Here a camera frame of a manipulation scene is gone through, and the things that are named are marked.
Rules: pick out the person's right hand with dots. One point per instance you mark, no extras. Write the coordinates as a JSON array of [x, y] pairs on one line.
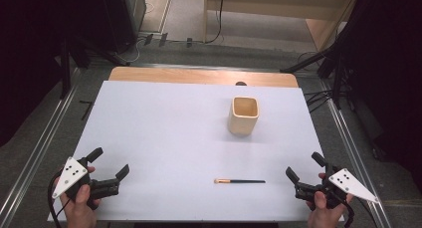
[[326, 218]]

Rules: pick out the aluminium floor rail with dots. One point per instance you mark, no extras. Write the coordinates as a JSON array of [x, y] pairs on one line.
[[36, 148], [355, 148]]

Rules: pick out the person's left hand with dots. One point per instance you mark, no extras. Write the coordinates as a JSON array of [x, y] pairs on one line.
[[79, 209]]

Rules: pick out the square wooden pen holder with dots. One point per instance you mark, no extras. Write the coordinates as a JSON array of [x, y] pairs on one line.
[[242, 121]]

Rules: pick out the black cabinet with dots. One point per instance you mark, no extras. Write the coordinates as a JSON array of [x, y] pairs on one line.
[[122, 19]]

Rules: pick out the white table mat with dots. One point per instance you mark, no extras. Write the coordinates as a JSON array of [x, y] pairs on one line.
[[172, 138]]

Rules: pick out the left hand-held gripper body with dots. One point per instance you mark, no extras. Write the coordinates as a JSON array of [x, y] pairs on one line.
[[71, 175]]

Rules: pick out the dark curtain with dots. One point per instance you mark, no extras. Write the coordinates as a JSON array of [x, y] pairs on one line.
[[388, 72], [26, 55]]

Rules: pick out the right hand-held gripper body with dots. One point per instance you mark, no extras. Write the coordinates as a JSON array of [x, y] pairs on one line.
[[346, 184]]

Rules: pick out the black power plug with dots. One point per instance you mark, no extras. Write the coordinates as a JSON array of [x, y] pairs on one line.
[[148, 39], [189, 42]]

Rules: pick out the black metal stand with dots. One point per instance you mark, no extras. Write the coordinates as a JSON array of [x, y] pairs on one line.
[[338, 82]]

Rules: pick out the black tripod leg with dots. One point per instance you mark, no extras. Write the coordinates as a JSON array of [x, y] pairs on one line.
[[308, 60]]

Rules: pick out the light wooden furniture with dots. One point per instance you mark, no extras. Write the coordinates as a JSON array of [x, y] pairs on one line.
[[282, 5]]

